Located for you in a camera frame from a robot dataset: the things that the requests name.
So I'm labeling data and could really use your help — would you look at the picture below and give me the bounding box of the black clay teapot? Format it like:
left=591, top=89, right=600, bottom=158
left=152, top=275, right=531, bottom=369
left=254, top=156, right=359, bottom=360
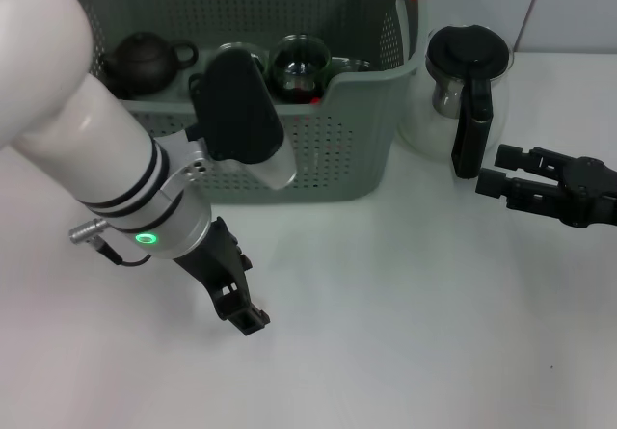
left=102, top=32, right=200, bottom=98

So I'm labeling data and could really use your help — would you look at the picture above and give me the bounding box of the glass carafe black lid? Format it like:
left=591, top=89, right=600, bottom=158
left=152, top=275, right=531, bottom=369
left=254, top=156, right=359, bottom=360
left=397, top=23, right=516, bottom=179

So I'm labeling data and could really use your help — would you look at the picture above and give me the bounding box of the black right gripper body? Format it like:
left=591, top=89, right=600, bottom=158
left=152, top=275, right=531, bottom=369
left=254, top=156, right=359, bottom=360
left=557, top=156, right=617, bottom=228

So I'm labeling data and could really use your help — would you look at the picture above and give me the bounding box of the left gripper cable connector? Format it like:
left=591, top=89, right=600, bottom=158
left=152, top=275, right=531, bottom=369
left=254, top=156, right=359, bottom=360
left=69, top=219, right=151, bottom=266

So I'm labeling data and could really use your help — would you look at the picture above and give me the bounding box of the grey perforated storage bin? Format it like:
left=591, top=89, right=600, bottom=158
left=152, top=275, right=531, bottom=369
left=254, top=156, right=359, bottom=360
left=62, top=0, right=430, bottom=206

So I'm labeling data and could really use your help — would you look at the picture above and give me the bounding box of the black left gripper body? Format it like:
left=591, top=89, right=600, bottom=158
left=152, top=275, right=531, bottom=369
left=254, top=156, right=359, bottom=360
left=172, top=215, right=253, bottom=322

